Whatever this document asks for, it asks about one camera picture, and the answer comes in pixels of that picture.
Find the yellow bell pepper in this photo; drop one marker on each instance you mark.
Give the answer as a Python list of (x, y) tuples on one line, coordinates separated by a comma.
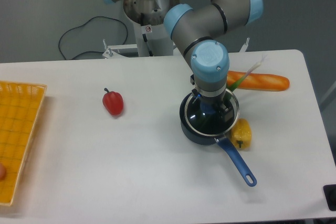
[(241, 135)]

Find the yellow woven basket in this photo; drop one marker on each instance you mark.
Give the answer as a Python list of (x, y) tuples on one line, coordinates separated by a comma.
[(20, 107)]

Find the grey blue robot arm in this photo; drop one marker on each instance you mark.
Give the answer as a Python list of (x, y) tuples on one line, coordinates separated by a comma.
[(194, 33)]

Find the black device at table corner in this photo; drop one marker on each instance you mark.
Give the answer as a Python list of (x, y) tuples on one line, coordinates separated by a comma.
[(330, 196)]

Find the white table clamp bracket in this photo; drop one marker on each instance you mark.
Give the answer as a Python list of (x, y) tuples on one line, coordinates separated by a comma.
[(245, 45), (120, 51)]

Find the right white table clamp bracket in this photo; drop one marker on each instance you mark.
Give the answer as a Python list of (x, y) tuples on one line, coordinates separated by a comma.
[(245, 45)]

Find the orange baguette bread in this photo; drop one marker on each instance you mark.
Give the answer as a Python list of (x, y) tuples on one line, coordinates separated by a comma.
[(257, 81)]

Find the left white table clamp bracket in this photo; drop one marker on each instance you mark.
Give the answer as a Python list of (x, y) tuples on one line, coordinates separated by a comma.
[(120, 51)]

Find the red bell pepper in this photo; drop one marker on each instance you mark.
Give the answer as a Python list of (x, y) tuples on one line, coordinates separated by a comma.
[(113, 102)]

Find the dark blue saucepan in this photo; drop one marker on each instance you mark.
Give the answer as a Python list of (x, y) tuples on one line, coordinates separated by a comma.
[(223, 142)]

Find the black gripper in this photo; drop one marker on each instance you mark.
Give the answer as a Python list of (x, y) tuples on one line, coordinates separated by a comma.
[(205, 103)]

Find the glass pot lid blue knob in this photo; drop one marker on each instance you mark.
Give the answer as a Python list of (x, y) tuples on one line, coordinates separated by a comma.
[(210, 129)]

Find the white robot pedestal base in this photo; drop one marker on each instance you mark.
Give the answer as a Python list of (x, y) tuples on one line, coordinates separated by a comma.
[(147, 17)]

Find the green onion stalk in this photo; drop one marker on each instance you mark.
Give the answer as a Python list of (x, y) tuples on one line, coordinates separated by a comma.
[(248, 72)]

